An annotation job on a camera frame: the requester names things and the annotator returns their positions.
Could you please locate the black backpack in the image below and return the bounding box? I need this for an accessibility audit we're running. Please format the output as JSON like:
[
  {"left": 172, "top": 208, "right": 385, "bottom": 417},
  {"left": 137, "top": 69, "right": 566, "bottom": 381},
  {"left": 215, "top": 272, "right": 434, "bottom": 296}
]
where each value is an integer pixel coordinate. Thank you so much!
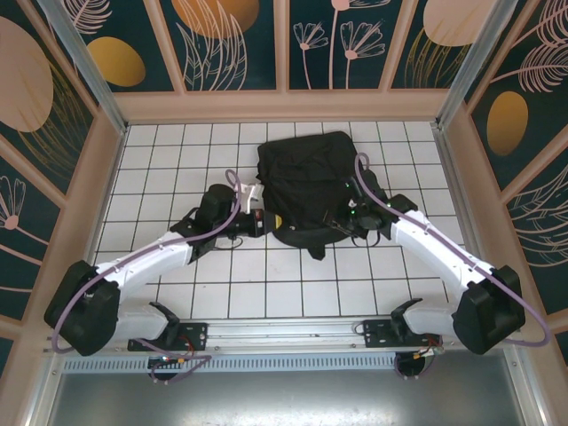
[{"left": 256, "top": 130, "right": 379, "bottom": 261}]

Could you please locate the steel sheet panel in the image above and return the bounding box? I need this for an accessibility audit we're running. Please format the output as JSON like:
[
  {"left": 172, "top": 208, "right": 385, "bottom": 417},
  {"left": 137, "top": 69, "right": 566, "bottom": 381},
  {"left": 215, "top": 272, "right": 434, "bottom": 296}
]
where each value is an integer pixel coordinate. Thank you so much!
[{"left": 43, "top": 372, "right": 540, "bottom": 426}]

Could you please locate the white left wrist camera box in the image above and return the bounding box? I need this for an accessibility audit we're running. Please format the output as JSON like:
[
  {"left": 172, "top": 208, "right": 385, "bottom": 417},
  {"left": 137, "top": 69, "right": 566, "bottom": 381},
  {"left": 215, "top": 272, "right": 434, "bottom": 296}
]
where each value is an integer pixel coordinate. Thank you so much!
[{"left": 241, "top": 181, "right": 266, "bottom": 212}]

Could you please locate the aluminium side rail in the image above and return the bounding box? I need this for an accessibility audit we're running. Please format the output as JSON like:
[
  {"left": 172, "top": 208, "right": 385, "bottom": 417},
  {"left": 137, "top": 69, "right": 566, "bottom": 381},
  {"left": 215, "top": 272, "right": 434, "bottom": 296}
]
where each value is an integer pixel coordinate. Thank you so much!
[{"left": 430, "top": 123, "right": 505, "bottom": 314}]

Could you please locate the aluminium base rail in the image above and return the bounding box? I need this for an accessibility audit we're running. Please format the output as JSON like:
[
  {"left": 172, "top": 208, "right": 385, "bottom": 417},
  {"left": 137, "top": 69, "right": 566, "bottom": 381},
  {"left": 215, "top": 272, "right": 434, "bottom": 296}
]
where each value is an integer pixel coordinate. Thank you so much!
[{"left": 43, "top": 315, "right": 525, "bottom": 354}]

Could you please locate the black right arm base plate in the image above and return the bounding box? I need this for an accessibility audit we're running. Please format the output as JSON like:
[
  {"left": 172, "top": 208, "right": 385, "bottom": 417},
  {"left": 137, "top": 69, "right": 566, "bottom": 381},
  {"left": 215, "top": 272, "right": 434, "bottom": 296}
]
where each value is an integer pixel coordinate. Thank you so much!
[{"left": 362, "top": 318, "right": 445, "bottom": 351}]

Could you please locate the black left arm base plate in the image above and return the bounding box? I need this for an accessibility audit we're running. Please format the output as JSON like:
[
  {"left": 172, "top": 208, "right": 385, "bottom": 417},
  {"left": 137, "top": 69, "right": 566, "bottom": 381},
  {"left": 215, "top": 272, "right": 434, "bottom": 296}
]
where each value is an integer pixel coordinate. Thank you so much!
[{"left": 127, "top": 321, "right": 209, "bottom": 351}]

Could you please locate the grey slotted cable duct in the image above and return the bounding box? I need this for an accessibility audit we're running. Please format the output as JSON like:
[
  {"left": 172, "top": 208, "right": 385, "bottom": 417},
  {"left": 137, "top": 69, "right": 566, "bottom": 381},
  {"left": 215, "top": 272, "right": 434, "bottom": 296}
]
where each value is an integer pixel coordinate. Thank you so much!
[{"left": 61, "top": 357, "right": 400, "bottom": 374}]

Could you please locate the aluminium frame post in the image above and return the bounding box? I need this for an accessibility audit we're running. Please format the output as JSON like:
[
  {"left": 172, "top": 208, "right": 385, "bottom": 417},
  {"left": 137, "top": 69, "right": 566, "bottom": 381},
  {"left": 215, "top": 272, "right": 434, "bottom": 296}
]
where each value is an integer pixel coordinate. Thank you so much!
[
  {"left": 35, "top": 0, "right": 130, "bottom": 136},
  {"left": 435, "top": 0, "right": 521, "bottom": 130}
]

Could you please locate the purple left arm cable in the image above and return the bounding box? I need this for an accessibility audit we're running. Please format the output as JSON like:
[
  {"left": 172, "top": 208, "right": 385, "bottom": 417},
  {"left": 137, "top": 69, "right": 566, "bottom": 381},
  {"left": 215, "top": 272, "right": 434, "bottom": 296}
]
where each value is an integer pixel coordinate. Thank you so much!
[{"left": 51, "top": 169, "right": 213, "bottom": 383}]

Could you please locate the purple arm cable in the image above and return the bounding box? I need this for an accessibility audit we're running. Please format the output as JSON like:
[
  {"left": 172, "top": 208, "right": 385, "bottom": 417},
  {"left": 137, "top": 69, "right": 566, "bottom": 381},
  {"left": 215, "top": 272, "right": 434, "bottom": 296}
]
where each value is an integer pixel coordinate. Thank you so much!
[
  {"left": 51, "top": 169, "right": 213, "bottom": 383},
  {"left": 355, "top": 152, "right": 553, "bottom": 381}
]

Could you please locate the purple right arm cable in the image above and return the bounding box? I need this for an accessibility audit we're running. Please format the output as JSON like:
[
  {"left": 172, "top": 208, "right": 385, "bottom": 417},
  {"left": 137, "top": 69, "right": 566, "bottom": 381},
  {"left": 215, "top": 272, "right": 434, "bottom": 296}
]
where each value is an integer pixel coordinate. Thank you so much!
[{"left": 355, "top": 152, "right": 553, "bottom": 381}]

